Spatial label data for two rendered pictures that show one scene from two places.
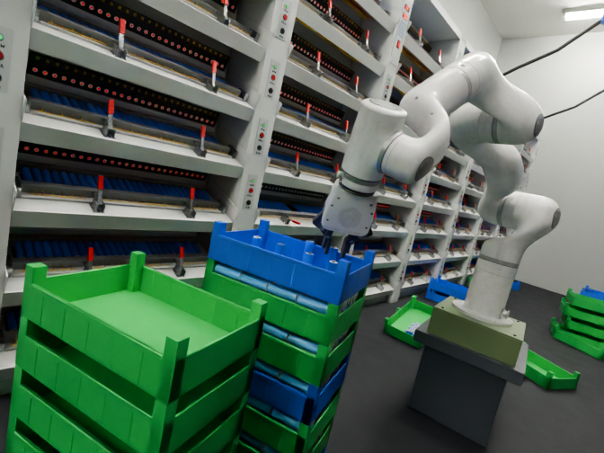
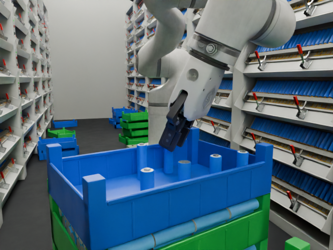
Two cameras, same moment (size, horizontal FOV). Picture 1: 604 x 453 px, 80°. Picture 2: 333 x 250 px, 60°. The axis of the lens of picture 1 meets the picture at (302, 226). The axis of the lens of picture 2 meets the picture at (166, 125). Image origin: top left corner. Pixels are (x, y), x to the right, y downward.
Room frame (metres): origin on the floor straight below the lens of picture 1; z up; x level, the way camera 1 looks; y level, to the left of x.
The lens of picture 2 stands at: (0.53, 0.37, 0.66)
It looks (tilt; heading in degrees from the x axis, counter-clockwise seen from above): 9 degrees down; 302
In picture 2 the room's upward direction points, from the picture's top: straight up
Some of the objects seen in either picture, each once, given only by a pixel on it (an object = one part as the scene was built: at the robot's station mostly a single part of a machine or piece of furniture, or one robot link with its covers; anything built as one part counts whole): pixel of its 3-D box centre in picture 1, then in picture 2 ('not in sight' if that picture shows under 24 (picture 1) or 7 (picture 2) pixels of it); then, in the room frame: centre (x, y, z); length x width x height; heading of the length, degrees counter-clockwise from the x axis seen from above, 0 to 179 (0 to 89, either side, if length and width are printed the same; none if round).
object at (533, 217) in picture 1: (519, 230); (169, 77); (1.18, -0.69, 0.67); 0.19 x 0.12 x 0.24; 42
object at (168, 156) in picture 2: (331, 260); (168, 156); (0.81, -0.08, 0.52); 0.02 x 0.02 x 0.06
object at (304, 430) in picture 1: (264, 387); not in sight; (0.77, 0.00, 0.20); 0.30 x 0.20 x 0.08; 66
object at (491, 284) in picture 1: (489, 288); (162, 126); (1.20, -0.66, 0.46); 0.19 x 0.19 x 0.18
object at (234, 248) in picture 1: (294, 254); (159, 168); (0.77, 0.00, 0.52); 0.30 x 0.20 x 0.08; 66
